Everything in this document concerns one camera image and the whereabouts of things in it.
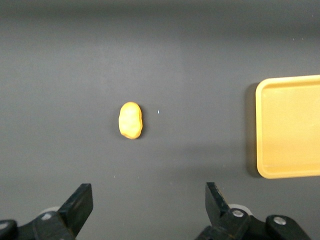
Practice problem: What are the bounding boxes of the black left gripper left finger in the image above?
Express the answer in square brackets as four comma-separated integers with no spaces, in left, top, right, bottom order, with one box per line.
[32,183,94,240]

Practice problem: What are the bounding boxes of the yellow rectangular tray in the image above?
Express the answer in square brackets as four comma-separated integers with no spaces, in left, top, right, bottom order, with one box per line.
[255,74,320,180]

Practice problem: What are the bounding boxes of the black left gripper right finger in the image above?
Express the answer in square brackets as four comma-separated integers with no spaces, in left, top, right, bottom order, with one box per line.
[194,182,251,240]

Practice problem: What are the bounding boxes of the yellow potato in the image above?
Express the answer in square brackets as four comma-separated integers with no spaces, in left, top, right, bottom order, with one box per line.
[118,101,144,140]

